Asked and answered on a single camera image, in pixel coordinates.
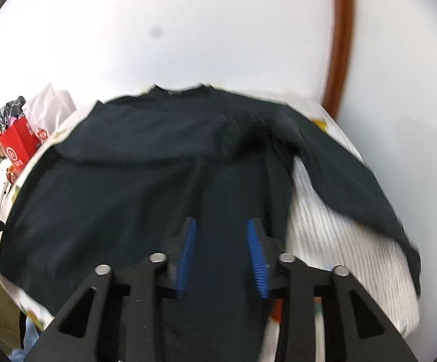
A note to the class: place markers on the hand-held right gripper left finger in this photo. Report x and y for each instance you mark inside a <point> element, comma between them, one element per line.
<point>187,256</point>

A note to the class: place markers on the white plastic bag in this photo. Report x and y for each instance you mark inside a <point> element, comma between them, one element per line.
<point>52,105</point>

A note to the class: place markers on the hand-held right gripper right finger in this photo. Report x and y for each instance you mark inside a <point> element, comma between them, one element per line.
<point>258,256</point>

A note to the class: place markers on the white fruit-print bed sheet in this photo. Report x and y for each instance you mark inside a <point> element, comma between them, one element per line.
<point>354,252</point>

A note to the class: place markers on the dark patterned cloth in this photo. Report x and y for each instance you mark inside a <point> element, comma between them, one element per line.
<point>9,115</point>

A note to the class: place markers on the blue denim cloth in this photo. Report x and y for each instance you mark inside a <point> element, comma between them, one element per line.
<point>33,333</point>

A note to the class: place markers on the red paper bag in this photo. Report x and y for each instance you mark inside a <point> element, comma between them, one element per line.
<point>18,145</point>

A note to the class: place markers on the black sweater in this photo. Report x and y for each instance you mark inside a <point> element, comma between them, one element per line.
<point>128,177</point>

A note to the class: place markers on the brown wooden door frame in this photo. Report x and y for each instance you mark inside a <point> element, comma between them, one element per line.
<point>341,45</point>

